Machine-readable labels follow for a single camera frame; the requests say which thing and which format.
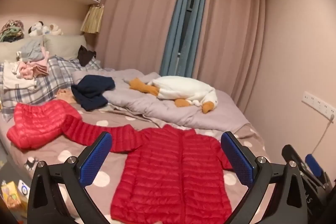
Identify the yellow box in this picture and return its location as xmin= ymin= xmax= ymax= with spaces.
xmin=1 ymin=181 xmax=21 ymax=210

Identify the white garment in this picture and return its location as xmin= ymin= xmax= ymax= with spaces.
xmin=3 ymin=61 xmax=38 ymax=90

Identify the grey quilt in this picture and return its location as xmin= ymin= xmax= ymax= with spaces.
xmin=71 ymin=69 xmax=250 ymax=132

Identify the white goose plush toy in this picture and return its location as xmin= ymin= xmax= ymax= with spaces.
xmin=129 ymin=76 xmax=218 ymax=114

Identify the blue and white box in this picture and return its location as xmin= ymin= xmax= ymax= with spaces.
xmin=17 ymin=180 xmax=30 ymax=199

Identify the coral red down jacket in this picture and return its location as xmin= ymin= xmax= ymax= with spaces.
xmin=7 ymin=99 xmax=83 ymax=150

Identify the white wall socket strip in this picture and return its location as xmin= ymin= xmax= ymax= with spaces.
xmin=301 ymin=91 xmax=336 ymax=115

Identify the pink curtain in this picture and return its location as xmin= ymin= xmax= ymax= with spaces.
xmin=96 ymin=0 xmax=188 ymax=76
xmin=192 ymin=0 xmax=267 ymax=114

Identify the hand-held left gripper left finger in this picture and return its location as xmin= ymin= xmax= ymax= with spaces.
xmin=27 ymin=132 xmax=113 ymax=224

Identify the colourful patterned cloth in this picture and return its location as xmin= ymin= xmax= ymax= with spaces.
xmin=0 ymin=19 xmax=24 ymax=42

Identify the white cable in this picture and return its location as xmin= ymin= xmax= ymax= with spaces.
xmin=312 ymin=120 xmax=334 ymax=155

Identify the dark brown garment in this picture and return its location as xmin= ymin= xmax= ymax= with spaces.
xmin=77 ymin=45 xmax=96 ymax=67

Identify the beige pillow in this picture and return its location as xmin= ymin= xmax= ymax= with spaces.
xmin=43 ymin=34 xmax=88 ymax=60
xmin=0 ymin=42 xmax=27 ymax=62

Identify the navy blue garment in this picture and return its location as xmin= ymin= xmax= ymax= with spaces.
xmin=71 ymin=75 xmax=116 ymax=111

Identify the grey blue garment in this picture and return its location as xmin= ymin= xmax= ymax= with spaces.
xmin=17 ymin=39 xmax=50 ymax=62

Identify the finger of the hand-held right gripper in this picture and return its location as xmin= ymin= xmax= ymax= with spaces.
xmin=282 ymin=145 xmax=319 ymax=188
xmin=304 ymin=154 xmax=328 ymax=188

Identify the plaid grey shirt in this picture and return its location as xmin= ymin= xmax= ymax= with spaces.
xmin=0 ymin=55 xmax=103 ymax=109

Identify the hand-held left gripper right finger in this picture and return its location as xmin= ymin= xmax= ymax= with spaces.
xmin=220 ymin=131 xmax=313 ymax=224

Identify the brown polka dot blanket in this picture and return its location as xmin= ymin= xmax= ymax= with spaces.
xmin=0 ymin=93 xmax=265 ymax=224

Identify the beige pleated skirt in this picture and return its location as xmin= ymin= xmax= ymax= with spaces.
xmin=80 ymin=5 xmax=105 ymax=33

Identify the black and white dog plush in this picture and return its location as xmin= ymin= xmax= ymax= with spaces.
xmin=28 ymin=21 xmax=50 ymax=37

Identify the pink garment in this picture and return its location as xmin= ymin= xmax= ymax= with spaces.
xmin=12 ymin=51 xmax=50 ymax=80

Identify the peach garment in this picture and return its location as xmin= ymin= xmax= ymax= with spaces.
xmin=56 ymin=89 xmax=76 ymax=104

